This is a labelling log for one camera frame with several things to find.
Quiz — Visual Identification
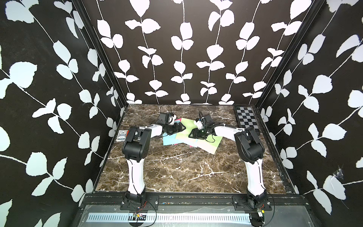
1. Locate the light blue paper sheet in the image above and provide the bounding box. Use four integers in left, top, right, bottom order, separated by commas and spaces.
162, 133, 183, 146

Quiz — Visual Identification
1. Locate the playing card box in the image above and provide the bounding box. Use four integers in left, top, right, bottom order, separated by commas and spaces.
116, 130, 128, 142

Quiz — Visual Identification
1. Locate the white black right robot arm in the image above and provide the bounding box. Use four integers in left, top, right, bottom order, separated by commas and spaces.
189, 124, 267, 209

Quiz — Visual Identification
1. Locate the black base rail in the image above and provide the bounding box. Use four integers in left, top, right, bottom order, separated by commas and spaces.
81, 192, 309, 212

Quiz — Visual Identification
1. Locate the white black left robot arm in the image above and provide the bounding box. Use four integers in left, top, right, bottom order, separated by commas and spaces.
122, 122, 186, 204

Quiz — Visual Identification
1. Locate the green paper sheet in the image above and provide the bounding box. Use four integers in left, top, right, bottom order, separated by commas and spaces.
197, 135, 223, 155
176, 118, 197, 142

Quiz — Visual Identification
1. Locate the black white chessboard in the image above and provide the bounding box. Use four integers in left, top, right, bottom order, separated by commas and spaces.
234, 106, 261, 135

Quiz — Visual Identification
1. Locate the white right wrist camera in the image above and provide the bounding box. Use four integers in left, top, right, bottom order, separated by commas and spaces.
194, 114, 215, 130

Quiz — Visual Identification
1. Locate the white slotted cable duct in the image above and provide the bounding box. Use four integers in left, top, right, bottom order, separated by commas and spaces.
86, 213, 251, 225

